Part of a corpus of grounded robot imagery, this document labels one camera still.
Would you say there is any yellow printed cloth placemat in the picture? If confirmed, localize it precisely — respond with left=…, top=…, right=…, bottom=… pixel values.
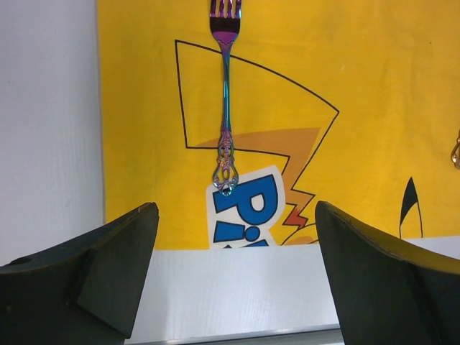
left=98, top=1, right=459, bottom=249

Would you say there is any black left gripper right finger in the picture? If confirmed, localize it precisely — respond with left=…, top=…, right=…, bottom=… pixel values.
left=315, top=201, right=459, bottom=344

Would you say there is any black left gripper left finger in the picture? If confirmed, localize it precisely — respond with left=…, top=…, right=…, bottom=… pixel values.
left=1, top=203, right=159, bottom=344

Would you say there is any gold metal spoon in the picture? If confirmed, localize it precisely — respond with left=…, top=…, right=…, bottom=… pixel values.
left=451, top=134, right=460, bottom=169

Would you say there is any purple metal fork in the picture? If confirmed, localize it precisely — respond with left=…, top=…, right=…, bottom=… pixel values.
left=209, top=0, right=242, bottom=196

